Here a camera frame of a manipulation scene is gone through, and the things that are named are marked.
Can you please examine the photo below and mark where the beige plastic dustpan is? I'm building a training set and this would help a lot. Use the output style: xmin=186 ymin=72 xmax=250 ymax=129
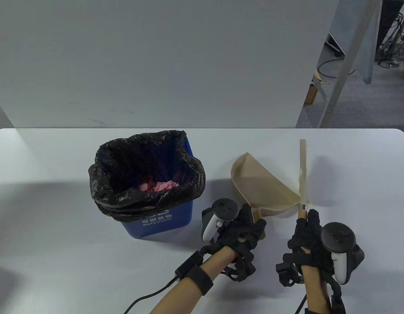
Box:
xmin=231 ymin=152 xmax=302 ymax=239

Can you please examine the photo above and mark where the black looped floor cable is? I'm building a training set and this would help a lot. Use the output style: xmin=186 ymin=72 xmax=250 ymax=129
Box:
xmin=316 ymin=59 xmax=357 ymax=79

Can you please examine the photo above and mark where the grey metal stand leg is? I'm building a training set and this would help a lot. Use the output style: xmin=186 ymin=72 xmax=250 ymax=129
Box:
xmin=316 ymin=0 xmax=383 ymax=129

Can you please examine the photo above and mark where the black wrist strap with sensor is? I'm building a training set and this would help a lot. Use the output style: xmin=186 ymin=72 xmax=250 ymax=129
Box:
xmin=305 ymin=285 xmax=346 ymax=314
xmin=175 ymin=251 xmax=214 ymax=295

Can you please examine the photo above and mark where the person's right hand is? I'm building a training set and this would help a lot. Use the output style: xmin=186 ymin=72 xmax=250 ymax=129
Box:
xmin=276 ymin=209 xmax=336 ymax=288

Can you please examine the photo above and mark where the white table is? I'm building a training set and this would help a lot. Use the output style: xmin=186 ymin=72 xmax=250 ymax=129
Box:
xmin=0 ymin=128 xmax=404 ymax=314

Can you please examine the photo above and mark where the white partition board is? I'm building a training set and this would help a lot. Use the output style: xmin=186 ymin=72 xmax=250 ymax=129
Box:
xmin=0 ymin=0 xmax=340 ymax=129

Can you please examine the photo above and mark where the person's right forearm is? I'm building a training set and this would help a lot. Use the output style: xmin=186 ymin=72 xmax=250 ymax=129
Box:
xmin=302 ymin=265 xmax=331 ymax=314

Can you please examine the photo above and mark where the beige brush with wooden handle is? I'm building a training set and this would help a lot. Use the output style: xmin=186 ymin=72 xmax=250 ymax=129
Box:
xmin=297 ymin=139 xmax=311 ymax=229

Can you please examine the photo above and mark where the grey board panel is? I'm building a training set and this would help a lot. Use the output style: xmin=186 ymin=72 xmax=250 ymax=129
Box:
xmin=329 ymin=0 xmax=382 ymax=85

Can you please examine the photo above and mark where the black plastic trash bag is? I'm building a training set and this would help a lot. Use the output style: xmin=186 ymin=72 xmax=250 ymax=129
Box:
xmin=88 ymin=130 xmax=206 ymax=220

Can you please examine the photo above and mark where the dark grey tracking controller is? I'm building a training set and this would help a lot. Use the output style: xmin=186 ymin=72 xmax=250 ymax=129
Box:
xmin=202 ymin=199 xmax=239 ymax=242
xmin=321 ymin=222 xmax=365 ymax=285

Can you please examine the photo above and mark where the blue recycling bin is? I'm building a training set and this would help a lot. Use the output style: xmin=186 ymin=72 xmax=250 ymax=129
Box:
xmin=120 ymin=136 xmax=194 ymax=240

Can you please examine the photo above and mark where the bundle of black floor cables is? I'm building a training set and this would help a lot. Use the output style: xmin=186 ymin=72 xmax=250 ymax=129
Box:
xmin=375 ymin=3 xmax=404 ymax=69

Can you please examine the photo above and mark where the person's left forearm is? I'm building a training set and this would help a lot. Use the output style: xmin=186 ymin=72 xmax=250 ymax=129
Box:
xmin=149 ymin=247 xmax=238 ymax=314

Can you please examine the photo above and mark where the pile of pink paper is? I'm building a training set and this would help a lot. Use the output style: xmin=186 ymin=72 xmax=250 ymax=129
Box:
xmin=139 ymin=177 xmax=180 ymax=193

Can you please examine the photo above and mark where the person's left hand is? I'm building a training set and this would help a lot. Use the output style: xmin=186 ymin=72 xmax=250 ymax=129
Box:
xmin=200 ymin=203 xmax=267 ymax=282

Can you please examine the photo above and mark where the tan wooden block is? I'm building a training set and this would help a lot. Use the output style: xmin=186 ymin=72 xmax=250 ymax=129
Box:
xmin=303 ymin=70 xmax=330 ymax=104

